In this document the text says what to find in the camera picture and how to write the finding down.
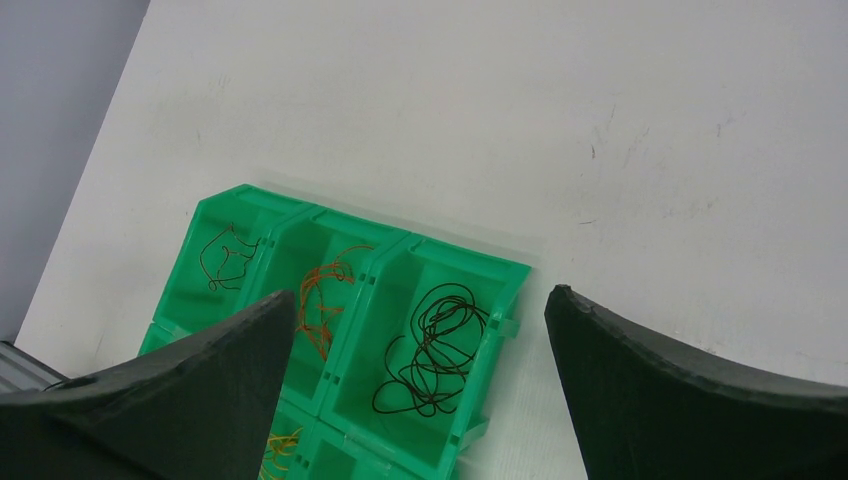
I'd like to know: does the yellow wire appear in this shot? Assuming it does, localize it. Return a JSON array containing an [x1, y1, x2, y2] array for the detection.
[[259, 427, 305, 480]]

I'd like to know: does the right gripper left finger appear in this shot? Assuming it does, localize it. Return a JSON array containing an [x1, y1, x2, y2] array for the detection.
[[1, 290, 296, 479]]

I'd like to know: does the green six-compartment tray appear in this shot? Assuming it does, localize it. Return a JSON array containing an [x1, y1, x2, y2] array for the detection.
[[141, 185, 530, 479]]

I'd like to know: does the red wire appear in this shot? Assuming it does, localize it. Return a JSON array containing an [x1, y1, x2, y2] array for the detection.
[[198, 223, 261, 293]]

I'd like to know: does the aluminium frame rail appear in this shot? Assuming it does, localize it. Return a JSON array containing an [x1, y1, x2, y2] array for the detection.
[[0, 341, 67, 394]]

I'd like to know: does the orange wire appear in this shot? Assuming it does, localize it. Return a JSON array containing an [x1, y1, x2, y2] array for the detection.
[[295, 245, 376, 362]]

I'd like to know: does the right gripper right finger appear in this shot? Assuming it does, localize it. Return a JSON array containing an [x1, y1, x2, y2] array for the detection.
[[544, 285, 847, 479]]

